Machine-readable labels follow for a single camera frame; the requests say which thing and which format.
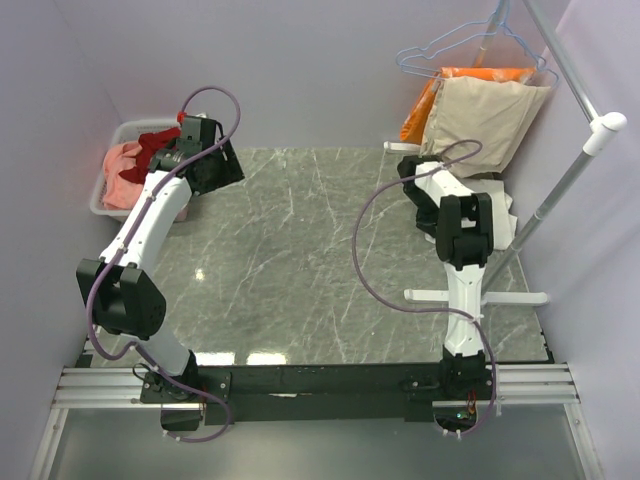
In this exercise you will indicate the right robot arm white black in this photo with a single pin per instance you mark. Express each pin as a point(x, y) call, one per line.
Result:
point(460, 222)

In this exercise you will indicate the beige hanging garment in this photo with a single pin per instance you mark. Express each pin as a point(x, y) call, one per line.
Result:
point(496, 114)

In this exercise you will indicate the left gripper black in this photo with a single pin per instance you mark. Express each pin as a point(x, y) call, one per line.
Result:
point(231, 171)

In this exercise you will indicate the blue wire hanger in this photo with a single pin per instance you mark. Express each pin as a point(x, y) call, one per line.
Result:
point(546, 75)
point(418, 60)

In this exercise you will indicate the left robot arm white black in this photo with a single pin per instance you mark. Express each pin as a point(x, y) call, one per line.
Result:
point(119, 294)

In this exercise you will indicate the dark red garment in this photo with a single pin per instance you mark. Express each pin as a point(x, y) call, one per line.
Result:
point(150, 144)

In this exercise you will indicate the aluminium black mounting rail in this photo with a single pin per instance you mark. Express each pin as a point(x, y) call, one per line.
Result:
point(235, 394)

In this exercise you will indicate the orange hanging garment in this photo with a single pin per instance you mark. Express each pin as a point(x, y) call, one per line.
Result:
point(413, 126)

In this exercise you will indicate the white floral print t-shirt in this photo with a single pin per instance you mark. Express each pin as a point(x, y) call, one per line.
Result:
point(504, 223)

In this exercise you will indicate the pink garment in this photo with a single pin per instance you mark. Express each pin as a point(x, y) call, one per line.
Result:
point(120, 194)

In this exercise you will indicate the white plastic laundry basket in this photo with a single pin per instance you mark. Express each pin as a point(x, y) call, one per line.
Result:
point(126, 132)

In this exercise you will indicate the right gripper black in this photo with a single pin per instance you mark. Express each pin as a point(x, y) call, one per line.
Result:
point(427, 224)

